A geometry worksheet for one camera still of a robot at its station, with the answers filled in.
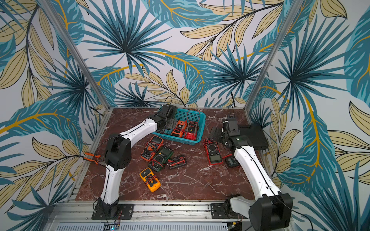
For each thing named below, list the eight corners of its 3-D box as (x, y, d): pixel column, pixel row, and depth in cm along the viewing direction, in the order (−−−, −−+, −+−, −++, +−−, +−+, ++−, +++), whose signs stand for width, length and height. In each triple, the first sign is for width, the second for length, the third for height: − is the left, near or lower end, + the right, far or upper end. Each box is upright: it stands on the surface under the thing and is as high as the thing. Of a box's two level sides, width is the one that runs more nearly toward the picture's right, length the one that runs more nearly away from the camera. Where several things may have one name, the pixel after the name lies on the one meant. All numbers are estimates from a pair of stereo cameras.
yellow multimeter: (151, 194, 80) (150, 192, 77) (140, 175, 87) (138, 173, 83) (162, 185, 83) (161, 183, 80) (150, 168, 89) (148, 166, 86)
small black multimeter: (228, 169, 90) (230, 166, 87) (224, 160, 93) (225, 157, 90) (237, 166, 91) (239, 164, 88) (233, 157, 95) (234, 155, 91)
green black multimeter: (146, 166, 90) (145, 164, 87) (161, 146, 99) (161, 144, 96) (158, 173, 87) (158, 171, 85) (173, 152, 96) (172, 150, 93)
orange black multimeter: (140, 158, 93) (139, 155, 90) (153, 138, 103) (152, 134, 100) (151, 162, 91) (150, 159, 88) (164, 141, 101) (163, 138, 98)
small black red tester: (168, 170, 89) (167, 167, 86) (166, 162, 93) (165, 159, 89) (187, 165, 92) (187, 162, 88) (184, 157, 95) (184, 154, 92)
